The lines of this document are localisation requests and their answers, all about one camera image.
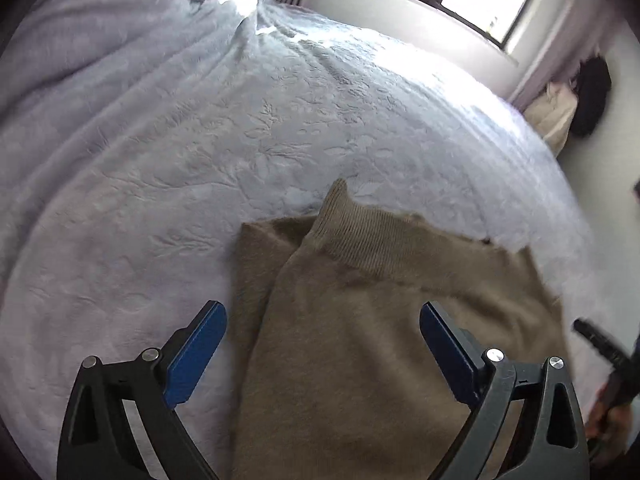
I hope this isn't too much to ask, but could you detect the black hanging coat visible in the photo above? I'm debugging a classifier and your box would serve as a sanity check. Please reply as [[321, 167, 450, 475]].
[[570, 56, 614, 137]]

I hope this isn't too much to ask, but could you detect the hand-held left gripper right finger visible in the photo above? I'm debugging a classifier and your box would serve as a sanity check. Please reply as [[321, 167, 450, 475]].
[[419, 301, 591, 480]]

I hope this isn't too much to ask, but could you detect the cream hanging coat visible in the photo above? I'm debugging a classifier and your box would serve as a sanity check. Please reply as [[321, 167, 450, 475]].
[[522, 80, 581, 155]]

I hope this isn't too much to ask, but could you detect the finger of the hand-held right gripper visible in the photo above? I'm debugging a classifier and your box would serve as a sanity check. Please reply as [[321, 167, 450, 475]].
[[573, 317, 634, 377]]

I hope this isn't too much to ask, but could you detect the person's right hand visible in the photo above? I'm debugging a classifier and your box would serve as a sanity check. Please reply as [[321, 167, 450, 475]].
[[585, 395, 638, 461]]

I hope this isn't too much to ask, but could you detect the white embossed bedspread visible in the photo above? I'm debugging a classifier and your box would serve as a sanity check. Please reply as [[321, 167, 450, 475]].
[[0, 0, 606, 466]]

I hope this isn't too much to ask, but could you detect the brown knit sweater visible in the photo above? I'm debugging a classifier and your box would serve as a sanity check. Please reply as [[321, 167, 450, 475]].
[[231, 178, 576, 480]]

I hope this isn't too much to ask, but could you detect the lavender fleece blanket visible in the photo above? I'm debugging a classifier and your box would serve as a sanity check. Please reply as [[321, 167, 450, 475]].
[[0, 0, 261, 131]]

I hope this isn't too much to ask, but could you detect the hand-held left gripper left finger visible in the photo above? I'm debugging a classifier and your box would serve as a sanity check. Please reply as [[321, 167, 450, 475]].
[[56, 300, 228, 480]]

